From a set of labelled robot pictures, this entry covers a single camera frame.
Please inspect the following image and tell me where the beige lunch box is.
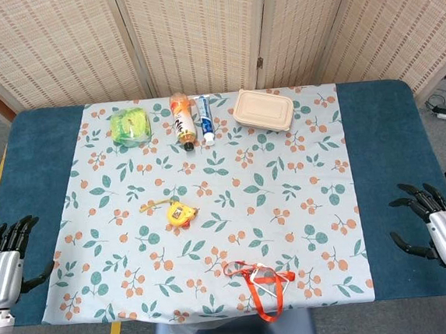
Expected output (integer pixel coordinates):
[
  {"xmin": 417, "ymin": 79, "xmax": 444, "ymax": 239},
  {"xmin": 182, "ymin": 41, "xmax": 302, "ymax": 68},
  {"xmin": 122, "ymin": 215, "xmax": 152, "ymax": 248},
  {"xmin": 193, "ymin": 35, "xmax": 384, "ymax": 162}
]
[{"xmin": 230, "ymin": 84, "xmax": 297, "ymax": 136}]

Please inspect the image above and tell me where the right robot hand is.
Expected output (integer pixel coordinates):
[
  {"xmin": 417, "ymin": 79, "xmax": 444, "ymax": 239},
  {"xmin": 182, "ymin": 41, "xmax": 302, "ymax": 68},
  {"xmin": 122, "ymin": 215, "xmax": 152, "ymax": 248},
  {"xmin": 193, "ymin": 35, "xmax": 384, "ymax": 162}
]
[{"xmin": 384, "ymin": 179, "xmax": 446, "ymax": 276}]

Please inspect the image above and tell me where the floral tablecloth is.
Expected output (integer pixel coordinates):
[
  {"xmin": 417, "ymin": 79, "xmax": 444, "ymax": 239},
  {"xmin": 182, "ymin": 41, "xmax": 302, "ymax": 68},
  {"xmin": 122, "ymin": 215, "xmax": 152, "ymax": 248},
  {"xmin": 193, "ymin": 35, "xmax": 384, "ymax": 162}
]
[{"xmin": 23, "ymin": 79, "xmax": 378, "ymax": 334}]

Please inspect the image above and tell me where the black power adapter cable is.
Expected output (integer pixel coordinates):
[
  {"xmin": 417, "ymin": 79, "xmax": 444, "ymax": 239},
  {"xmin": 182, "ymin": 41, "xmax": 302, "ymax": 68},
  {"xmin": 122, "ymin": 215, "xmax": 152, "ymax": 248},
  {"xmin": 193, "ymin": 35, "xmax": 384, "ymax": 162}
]
[{"xmin": 423, "ymin": 87, "xmax": 446, "ymax": 118}]

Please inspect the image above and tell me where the white blue toothpaste tube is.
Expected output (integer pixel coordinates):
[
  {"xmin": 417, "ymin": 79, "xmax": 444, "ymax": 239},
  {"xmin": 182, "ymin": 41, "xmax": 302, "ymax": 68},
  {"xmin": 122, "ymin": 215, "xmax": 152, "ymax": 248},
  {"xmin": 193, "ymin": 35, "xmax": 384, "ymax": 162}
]
[{"xmin": 193, "ymin": 93, "xmax": 217, "ymax": 146}]

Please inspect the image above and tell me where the blue table mat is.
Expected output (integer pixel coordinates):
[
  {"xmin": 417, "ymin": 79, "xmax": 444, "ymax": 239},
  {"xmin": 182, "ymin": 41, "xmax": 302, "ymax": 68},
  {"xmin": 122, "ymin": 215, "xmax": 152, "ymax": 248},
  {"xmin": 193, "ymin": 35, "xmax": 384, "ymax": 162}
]
[{"xmin": 0, "ymin": 72, "xmax": 446, "ymax": 334}]

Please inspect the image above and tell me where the orange drink bottle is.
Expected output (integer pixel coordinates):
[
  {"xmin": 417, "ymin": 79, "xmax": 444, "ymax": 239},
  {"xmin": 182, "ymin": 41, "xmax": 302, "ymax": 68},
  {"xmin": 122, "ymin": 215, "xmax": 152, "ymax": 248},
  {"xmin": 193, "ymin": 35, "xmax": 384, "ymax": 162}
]
[{"xmin": 167, "ymin": 90, "xmax": 200, "ymax": 153}]

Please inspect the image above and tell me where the yellow tape measure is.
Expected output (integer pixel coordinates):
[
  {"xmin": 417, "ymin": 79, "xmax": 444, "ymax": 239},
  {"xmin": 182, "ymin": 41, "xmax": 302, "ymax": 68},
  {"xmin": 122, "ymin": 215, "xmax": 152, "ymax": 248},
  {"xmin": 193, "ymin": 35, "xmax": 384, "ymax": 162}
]
[{"xmin": 139, "ymin": 195, "xmax": 200, "ymax": 234}]

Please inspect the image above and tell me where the green snack bag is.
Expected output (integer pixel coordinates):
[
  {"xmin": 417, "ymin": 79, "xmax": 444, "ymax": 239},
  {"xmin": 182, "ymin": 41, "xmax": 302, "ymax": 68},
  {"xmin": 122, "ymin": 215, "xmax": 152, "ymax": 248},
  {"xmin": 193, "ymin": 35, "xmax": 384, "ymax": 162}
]
[{"xmin": 107, "ymin": 105, "xmax": 155, "ymax": 149}]

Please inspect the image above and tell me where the bamboo folding screen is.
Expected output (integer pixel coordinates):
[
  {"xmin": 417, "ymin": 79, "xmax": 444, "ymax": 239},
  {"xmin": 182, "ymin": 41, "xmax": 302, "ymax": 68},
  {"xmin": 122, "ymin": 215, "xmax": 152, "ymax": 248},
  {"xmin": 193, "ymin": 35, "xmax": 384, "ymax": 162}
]
[{"xmin": 0, "ymin": 0, "xmax": 446, "ymax": 132}]

